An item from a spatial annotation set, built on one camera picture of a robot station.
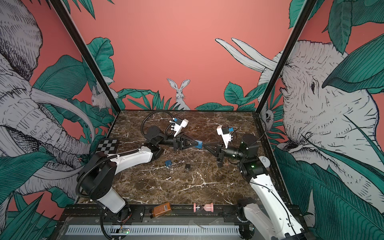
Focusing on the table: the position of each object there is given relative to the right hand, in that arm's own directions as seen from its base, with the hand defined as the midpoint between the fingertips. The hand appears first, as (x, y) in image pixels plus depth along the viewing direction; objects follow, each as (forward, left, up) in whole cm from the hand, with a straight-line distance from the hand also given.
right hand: (203, 147), depth 63 cm
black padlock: (+5, +9, -31) cm, 33 cm away
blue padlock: (+6, +21, -30) cm, 37 cm away
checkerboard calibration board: (+17, +62, -27) cm, 69 cm away
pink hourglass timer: (-18, -3, -29) cm, 34 cm away
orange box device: (-19, +20, -26) cm, 39 cm away
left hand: (+1, +3, 0) cm, 3 cm away
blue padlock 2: (+2, +2, 0) cm, 2 cm away
